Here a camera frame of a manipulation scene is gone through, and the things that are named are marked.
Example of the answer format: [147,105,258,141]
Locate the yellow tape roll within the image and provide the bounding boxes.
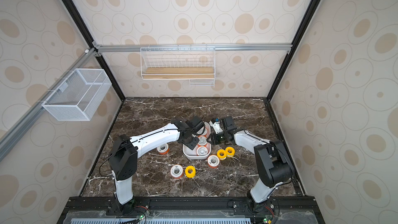
[185,166,196,178]
[217,149,227,161]
[225,147,235,158]

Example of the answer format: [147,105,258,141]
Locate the white plastic storage box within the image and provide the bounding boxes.
[182,122,211,160]

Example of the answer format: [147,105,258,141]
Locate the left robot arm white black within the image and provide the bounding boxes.
[108,116,210,205]

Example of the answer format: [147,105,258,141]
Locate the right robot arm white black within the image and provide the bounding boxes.
[209,116,295,203]

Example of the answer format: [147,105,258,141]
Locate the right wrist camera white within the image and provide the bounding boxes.
[209,118,223,134]

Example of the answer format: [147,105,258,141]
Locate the white wire shelf wooden board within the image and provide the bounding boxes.
[140,50,216,86]

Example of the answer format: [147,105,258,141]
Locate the white mesh wire basket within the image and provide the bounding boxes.
[42,68,112,121]

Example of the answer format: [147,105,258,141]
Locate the aluminium rail back wall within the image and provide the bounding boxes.
[93,42,292,53]

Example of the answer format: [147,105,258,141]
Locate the aluminium rail wall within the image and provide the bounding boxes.
[93,42,292,53]
[0,48,97,162]

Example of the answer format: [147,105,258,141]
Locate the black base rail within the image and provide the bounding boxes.
[57,197,325,224]

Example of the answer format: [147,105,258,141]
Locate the aluminium rail left wall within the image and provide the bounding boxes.
[0,48,97,162]

